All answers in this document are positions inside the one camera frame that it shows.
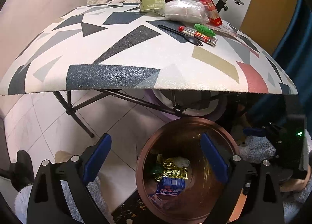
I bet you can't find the black folding table frame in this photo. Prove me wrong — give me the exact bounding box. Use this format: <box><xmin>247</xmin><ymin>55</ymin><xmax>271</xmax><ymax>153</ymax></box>
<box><xmin>52</xmin><ymin>90</ymin><xmax>180</xmax><ymax>138</ymax></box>

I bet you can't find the flat clear red package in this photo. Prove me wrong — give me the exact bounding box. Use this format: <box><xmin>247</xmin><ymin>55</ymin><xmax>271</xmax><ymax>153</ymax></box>
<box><xmin>207</xmin><ymin>23</ymin><xmax>238</xmax><ymax>37</ymax></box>

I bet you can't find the gold foil wrapper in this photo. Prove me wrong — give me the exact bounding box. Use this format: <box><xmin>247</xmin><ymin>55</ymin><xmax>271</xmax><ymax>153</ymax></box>
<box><xmin>153</xmin><ymin>158</ymin><xmax>189</xmax><ymax>182</ymax></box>

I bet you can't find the blue red snack box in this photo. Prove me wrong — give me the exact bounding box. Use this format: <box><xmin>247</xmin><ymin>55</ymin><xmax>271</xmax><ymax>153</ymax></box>
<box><xmin>156</xmin><ymin>177</ymin><xmax>186</xmax><ymax>197</ymax></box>

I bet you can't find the light blue fluffy sleeve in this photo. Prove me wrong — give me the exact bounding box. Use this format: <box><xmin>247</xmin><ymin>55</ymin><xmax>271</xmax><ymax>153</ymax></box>
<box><xmin>238</xmin><ymin>136</ymin><xmax>276</xmax><ymax>164</ymax></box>

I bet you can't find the clear bag of white stuff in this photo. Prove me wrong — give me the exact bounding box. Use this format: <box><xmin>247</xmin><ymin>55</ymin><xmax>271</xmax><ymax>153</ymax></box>
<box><xmin>163</xmin><ymin>0</ymin><xmax>209</xmax><ymax>24</ymax></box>

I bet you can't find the black plastic fork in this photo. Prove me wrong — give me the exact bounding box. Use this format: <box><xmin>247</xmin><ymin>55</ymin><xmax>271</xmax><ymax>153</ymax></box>
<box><xmin>158</xmin><ymin>25</ymin><xmax>203</xmax><ymax>46</ymax></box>

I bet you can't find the brown round trash bin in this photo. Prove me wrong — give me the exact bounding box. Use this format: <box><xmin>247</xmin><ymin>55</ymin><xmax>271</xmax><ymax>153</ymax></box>
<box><xmin>136</xmin><ymin>117</ymin><xmax>239</xmax><ymax>223</ymax></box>

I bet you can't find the beige green tape roll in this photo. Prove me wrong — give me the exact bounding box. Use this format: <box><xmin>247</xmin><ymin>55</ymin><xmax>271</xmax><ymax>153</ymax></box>
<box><xmin>140</xmin><ymin>0</ymin><xmax>166</xmax><ymax>12</ymax></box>

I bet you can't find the red white carton box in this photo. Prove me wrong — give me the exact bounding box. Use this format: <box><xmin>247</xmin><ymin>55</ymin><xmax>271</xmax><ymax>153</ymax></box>
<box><xmin>199</xmin><ymin>0</ymin><xmax>223</xmax><ymax>27</ymax></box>

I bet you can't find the blue curtain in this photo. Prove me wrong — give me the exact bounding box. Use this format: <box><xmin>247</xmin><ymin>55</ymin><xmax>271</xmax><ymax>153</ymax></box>
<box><xmin>247</xmin><ymin>0</ymin><xmax>311</xmax><ymax>131</ymax></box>

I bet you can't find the red capped clear tube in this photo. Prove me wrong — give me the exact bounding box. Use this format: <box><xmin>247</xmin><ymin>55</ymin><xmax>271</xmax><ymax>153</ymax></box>
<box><xmin>178</xmin><ymin>26</ymin><xmax>216</xmax><ymax>47</ymax></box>

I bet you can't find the geometric patterned tablecloth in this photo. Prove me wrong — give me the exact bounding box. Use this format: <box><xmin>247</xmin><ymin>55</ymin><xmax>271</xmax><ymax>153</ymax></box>
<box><xmin>1</xmin><ymin>3</ymin><xmax>298</xmax><ymax>95</ymax></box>

